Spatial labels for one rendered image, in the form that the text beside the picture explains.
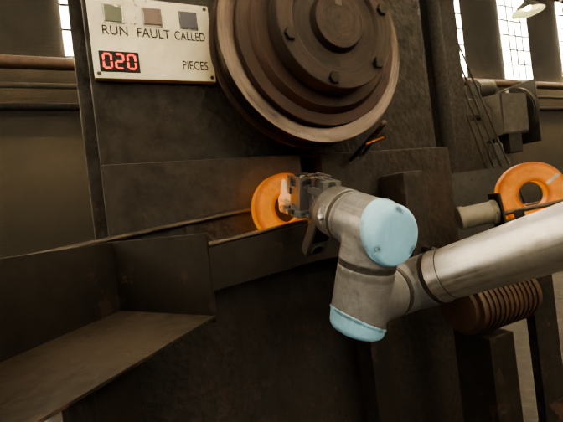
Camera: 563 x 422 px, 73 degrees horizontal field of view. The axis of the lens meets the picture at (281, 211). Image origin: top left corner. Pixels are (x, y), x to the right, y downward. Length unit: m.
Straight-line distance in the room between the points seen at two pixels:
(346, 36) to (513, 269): 0.55
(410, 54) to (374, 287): 0.91
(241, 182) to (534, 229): 0.58
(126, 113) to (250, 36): 0.32
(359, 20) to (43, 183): 6.36
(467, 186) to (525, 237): 2.91
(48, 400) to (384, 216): 0.43
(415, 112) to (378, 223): 0.79
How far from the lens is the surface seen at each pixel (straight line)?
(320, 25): 0.86
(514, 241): 0.61
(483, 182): 3.50
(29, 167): 7.00
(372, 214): 0.55
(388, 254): 0.56
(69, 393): 0.44
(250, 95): 0.84
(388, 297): 0.61
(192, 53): 0.98
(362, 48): 0.92
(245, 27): 0.87
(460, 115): 5.24
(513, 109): 8.94
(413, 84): 1.31
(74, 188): 6.89
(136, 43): 0.97
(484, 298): 0.96
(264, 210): 0.83
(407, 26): 1.37
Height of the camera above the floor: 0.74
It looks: level
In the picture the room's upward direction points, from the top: 7 degrees counter-clockwise
